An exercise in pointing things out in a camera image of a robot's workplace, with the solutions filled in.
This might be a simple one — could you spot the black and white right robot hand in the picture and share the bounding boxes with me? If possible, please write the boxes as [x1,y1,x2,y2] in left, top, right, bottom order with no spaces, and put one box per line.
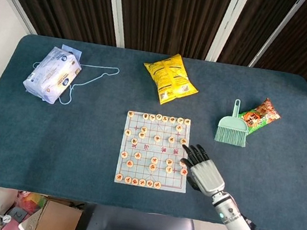
[174,142,231,199]

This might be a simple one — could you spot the green mini broom with dustpan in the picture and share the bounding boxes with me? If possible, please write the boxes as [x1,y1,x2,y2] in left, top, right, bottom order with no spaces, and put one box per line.
[214,96,254,148]

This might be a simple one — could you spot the Chinese chess board sheet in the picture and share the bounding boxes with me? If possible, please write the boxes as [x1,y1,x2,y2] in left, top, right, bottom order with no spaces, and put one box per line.
[114,109,197,195]

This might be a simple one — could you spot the colourful plastic bag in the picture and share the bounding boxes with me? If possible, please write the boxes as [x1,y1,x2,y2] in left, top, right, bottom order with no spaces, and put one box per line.
[13,190,48,221]

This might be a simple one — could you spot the orange green snack bag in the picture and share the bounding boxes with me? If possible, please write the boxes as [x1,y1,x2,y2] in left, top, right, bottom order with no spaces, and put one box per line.
[235,93,285,140]

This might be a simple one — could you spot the white flat device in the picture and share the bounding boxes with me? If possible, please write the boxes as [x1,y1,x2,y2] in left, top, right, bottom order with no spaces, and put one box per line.
[17,210,46,230]

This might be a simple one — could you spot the yellow snack bag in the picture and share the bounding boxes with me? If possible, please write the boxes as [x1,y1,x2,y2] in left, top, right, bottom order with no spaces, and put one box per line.
[137,48,204,111]

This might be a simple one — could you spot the brown cardboard box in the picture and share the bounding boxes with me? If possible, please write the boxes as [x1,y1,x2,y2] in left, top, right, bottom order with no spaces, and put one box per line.
[32,197,84,230]

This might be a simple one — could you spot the white blue tissue pack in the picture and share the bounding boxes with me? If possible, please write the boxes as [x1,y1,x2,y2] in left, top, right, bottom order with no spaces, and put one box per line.
[20,42,85,108]

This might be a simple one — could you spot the light blue flat packet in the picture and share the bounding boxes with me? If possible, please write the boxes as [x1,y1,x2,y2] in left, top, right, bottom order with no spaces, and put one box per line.
[60,44,84,62]

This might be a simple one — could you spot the light blue wire hanger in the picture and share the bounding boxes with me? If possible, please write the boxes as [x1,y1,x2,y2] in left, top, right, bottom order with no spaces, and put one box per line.
[27,54,121,112]

